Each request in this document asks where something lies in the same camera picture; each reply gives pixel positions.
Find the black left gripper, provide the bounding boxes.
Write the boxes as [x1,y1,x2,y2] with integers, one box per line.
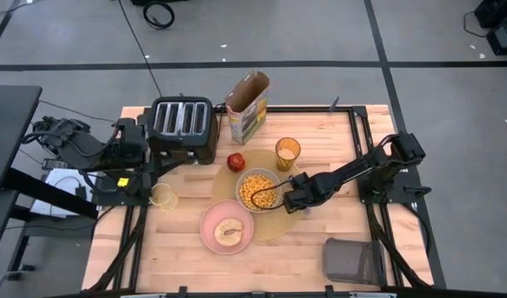
[112,118,195,180]

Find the orange tumbler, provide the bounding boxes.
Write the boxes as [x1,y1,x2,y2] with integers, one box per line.
[275,137,302,172]

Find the red apple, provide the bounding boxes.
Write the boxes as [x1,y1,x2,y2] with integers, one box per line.
[226,152,246,173]

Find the beige bowl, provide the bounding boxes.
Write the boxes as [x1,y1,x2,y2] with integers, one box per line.
[235,167,284,214]

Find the pink plate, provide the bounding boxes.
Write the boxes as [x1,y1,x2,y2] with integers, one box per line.
[199,199,256,256]

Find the panda cereal box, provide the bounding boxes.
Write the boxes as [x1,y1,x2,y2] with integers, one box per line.
[224,70,271,146]

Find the toasted bagel half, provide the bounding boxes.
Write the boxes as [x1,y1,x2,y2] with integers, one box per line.
[213,218,245,248]

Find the clear empty glass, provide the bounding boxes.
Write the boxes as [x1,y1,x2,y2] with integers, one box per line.
[148,182,180,214]

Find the black four-slot toaster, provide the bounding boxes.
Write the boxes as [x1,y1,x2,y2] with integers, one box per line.
[147,96,219,166]

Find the round woven beige placemat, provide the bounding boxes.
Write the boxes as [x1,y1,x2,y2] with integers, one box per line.
[211,148,308,243]

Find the yellow cereal puffs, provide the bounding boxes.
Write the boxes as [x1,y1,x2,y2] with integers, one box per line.
[239,173,279,210]

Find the white paper sheet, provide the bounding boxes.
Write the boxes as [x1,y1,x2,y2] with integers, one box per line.
[29,167,98,219]

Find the black power adapter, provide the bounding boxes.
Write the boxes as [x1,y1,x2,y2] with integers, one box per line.
[41,157,70,171]

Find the black desk stand leg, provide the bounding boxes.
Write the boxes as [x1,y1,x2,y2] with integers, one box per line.
[0,167,100,282]

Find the black side desk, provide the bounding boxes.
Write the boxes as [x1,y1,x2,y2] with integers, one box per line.
[0,84,43,194]

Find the black equipment box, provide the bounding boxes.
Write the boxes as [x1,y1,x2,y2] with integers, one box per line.
[486,20,507,57]
[472,0,507,29]

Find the black aluminium table frame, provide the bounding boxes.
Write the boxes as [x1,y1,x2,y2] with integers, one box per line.
[87,104,434,298]

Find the thin black desk cable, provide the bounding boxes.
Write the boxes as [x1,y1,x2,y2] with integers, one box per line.
[37,99,120,125]

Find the long black power cable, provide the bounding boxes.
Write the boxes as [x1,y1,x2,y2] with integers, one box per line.
[117,0,164,99]

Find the coiled black cable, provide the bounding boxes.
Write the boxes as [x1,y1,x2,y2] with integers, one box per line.
[142,1,176,31]

